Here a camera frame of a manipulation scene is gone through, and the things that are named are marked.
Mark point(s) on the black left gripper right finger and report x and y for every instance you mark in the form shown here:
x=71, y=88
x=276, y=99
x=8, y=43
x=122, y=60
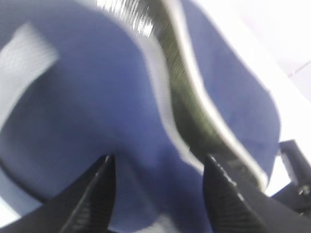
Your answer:
x=234, y=205

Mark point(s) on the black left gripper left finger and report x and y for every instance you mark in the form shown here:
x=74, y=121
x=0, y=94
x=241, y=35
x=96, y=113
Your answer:
x=84, y=207

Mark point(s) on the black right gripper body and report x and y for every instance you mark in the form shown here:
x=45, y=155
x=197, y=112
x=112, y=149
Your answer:
x=297, y=194

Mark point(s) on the navy blue lunch bag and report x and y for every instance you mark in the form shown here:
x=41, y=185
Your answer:
x=155, y=83

